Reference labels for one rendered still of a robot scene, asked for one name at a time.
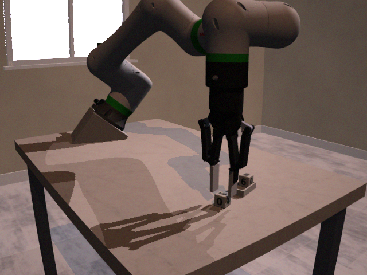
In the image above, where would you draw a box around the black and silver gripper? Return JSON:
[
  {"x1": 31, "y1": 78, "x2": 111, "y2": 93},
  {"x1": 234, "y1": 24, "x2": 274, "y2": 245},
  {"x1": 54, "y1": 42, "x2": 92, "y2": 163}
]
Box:
[{"x1": 198, "y1": 88, "x2": 255, "y2": 198}]

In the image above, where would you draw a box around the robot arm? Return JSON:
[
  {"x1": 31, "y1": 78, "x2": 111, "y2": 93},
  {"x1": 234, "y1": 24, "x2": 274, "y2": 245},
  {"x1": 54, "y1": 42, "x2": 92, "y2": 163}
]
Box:
[{"x1": 87, "y1": 0, "x2": 300, "y2": 131}]

